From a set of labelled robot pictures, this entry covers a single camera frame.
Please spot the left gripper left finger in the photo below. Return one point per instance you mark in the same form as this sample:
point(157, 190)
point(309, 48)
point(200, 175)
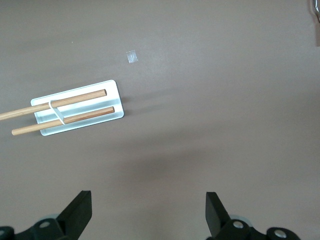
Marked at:
point(73, 217)

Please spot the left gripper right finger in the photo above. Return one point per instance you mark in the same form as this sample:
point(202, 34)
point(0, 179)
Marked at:
point(216, 220)

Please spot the wooden rod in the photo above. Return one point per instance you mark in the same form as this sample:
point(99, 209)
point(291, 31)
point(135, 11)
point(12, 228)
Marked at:
point(87, 115)
point(75, 99)

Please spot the white rack base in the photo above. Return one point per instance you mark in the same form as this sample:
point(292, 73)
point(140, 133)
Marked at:
point(112, 100)

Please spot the clear tape piece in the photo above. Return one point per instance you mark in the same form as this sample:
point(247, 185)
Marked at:
point(131, 56)

